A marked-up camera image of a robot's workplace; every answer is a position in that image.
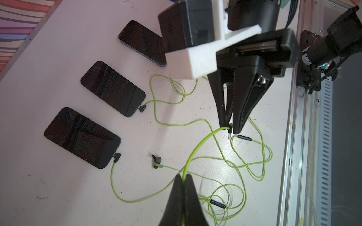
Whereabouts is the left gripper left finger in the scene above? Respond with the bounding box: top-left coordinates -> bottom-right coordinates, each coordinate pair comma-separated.
159,174 -> 184,226

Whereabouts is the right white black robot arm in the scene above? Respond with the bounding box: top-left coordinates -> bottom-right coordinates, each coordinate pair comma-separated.
208,1 -> 362,134

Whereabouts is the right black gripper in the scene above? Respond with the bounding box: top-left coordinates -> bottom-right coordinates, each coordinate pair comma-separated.
207,1 -> 301,134

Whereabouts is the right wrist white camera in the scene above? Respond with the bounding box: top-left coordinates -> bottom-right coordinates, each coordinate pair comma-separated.
158,1 -> 262,80

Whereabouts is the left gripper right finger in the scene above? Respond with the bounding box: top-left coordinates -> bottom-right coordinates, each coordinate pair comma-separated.
184,174 -> 208,226

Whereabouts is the black phone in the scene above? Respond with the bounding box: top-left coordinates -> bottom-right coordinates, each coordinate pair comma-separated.
118,20 -> 167,67
44,107 -> 121,169
80,61 -> 146,117

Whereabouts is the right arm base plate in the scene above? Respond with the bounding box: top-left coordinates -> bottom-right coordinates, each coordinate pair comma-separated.
297,30 -> 337,93

